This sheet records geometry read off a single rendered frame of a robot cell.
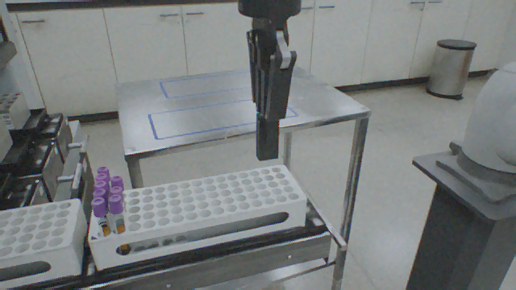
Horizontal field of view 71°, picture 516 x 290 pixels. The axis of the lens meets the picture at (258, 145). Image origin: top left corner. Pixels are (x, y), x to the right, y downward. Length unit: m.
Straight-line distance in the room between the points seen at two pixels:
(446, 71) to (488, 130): 2.63
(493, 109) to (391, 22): 2.60
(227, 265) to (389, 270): 1.21
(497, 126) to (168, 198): 0.68
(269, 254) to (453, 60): 3.08
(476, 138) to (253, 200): 0.57
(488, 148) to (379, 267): 0.90
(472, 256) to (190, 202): 0.73
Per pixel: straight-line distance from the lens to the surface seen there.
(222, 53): 2.86
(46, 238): 0.54
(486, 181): 0.95
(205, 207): 0.53
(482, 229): 0.99
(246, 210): 0.51
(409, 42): 3.60
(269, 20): 0.42
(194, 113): 0.91
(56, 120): 0.99
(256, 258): 0.54
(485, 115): 0.91
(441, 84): 3.56
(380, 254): 1.73
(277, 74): 0.42
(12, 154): 0.87
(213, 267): 0.53
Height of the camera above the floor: 1.19
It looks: 29 degrees down
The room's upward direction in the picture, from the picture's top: straight up
